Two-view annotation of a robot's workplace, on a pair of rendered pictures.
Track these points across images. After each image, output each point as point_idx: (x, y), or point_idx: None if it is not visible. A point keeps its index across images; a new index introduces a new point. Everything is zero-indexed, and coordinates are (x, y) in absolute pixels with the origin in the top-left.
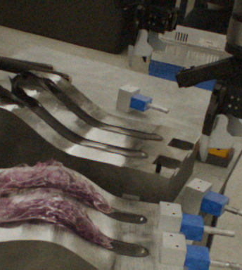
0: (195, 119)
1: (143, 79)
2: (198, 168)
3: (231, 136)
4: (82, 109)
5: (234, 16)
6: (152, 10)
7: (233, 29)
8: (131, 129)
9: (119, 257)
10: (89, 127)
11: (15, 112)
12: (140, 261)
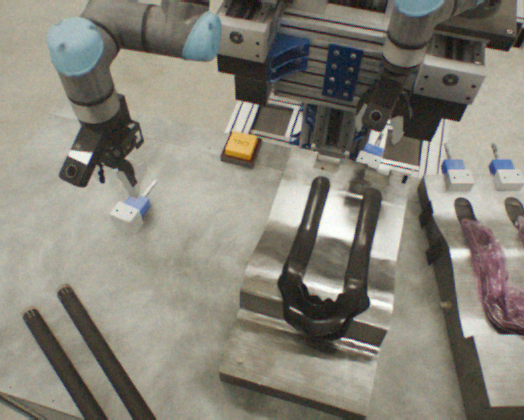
0: (136, 160)
1: (5, 207)
2: (273, 165)
3: (176, 133)
4: (291, 244)
5: (420, 46)
6: (127, 140)
7: (420, 54)
8: (306, 201)
9: None
10: (322, 238)
11: (391, 294)
12: None
